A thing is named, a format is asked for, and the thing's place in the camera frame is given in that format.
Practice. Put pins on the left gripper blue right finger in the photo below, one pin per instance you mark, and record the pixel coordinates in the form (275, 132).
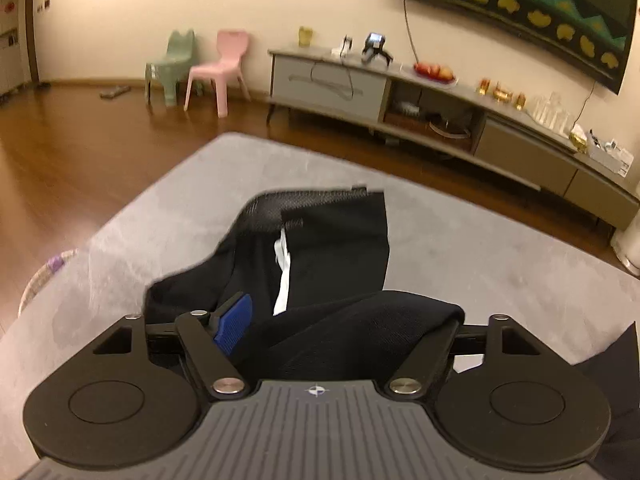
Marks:
(425, 366)

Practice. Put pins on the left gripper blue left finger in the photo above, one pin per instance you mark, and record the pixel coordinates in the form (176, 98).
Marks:
(208, 338)

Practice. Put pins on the black trousers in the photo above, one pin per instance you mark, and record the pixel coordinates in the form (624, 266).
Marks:
(314, 264)

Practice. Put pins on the white laundry basket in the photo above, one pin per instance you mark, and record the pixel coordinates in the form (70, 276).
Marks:
(43, 276)

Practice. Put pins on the white lace covered air conditioner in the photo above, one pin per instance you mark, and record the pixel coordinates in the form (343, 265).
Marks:
(626, 245)

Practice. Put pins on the remote control on floor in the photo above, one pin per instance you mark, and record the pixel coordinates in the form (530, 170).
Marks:
(114, 92)

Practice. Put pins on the green plastic kids chair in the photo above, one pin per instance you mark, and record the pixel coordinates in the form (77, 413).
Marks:
(173, 67)

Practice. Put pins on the long grey TV cabinet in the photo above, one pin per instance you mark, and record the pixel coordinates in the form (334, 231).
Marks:
(450, 118)

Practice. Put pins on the golden ornament bowl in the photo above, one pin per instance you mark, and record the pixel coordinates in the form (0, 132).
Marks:
(502, 94)

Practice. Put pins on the clear glass cup set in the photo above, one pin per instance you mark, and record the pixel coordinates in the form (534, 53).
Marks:
(549, 112)

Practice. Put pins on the pink plastic kids chair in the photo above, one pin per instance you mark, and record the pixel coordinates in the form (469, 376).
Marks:
(231, 46)

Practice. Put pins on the red plate of fruit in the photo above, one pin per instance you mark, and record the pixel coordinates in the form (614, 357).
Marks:
(434, 72)

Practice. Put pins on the small yellow cup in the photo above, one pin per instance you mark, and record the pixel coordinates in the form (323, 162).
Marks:
(305, 35)

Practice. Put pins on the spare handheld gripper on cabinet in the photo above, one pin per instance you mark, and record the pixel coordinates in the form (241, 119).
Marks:
(374, 47)

